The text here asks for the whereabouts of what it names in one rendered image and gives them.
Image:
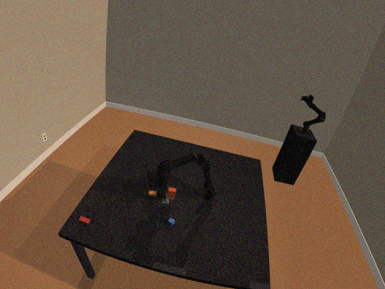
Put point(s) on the small red block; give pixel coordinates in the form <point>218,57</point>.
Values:
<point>84,220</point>

